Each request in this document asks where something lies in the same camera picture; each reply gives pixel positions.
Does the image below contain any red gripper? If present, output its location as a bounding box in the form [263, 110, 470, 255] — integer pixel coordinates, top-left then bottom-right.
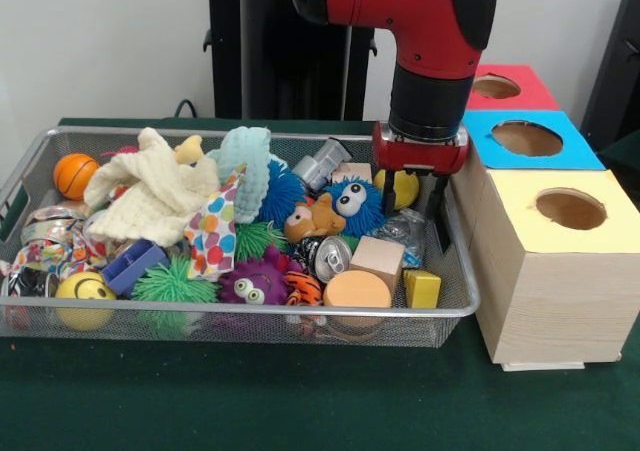
[372, 121, 470, 220]

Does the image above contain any clear plastic packet blue label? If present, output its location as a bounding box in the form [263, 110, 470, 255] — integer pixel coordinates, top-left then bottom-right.
[365, 208, 428, 270]

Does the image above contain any blue fuzzy toy with eyes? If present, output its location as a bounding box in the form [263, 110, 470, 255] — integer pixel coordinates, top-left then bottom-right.
[322, 178, 386, 238]

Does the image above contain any wooden box with three holes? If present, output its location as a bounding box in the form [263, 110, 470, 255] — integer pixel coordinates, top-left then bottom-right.
[450, 64, 640, 372]

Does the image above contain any clear mesh bin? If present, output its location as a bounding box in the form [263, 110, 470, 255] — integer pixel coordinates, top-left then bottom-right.
[0, 126, 481, 349]

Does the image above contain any plain yellow ball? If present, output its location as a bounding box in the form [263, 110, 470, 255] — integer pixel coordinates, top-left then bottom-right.
[374, 169, 421, 212]

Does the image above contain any brown plush toy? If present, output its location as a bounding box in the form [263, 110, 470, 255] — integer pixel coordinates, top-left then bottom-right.
[284, 193, 348, 244]

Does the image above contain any mint green knitted cloth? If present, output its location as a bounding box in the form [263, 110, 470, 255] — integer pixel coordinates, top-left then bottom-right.
[207, 125, 273, 226]

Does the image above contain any purple spiky ball with eyes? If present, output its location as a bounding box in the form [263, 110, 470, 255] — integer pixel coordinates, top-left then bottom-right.
[218, 251, 293, 307]

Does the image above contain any polka dot cloth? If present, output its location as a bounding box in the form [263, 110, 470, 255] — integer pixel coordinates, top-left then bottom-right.
[183, 166, 243, 280]

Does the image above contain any black chair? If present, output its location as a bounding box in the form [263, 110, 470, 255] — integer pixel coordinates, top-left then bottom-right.
[580, 0, 640, 154]

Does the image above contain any green spiky ball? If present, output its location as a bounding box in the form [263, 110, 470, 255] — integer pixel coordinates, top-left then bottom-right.
[129, 255, 219, 334]

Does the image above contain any cream knitted cloth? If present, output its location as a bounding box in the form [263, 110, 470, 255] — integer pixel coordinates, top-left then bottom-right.
[83, 127, 221, 249]

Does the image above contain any small orange basketball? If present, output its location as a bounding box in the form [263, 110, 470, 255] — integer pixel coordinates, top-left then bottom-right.
[52, 153, 100, 201]

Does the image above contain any yellow smiley ball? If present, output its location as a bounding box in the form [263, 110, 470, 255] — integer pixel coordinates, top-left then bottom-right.
[54, 272, 117, 332]

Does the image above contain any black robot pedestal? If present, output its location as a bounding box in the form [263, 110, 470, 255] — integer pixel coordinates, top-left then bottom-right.
[193, 0, 379, 122]

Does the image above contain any black cable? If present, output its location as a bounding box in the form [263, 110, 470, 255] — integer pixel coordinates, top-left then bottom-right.
[174, 98, 201, 120]

